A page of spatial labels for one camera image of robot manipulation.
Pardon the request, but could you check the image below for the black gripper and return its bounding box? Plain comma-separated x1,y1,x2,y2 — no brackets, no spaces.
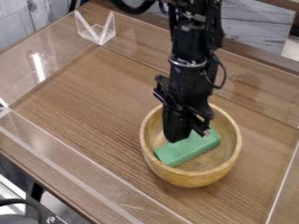
154,58,218,143

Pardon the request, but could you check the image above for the green rectangular block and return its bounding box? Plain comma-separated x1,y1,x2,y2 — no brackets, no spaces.
154,129,222,167

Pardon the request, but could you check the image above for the brown wooden bowl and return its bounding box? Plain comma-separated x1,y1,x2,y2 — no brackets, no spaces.
139,104,242,188

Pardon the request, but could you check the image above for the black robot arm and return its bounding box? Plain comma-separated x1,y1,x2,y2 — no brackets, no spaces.
154,0,225,143

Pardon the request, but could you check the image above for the clear acrylic corner bracket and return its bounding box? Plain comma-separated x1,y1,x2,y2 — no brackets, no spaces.
75,10,117,46

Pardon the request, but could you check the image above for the black cable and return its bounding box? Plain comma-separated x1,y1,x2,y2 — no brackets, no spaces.
110,0,162,15

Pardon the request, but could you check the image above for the black table leg bracket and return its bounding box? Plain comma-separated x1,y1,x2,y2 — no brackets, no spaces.
27,182,67,224

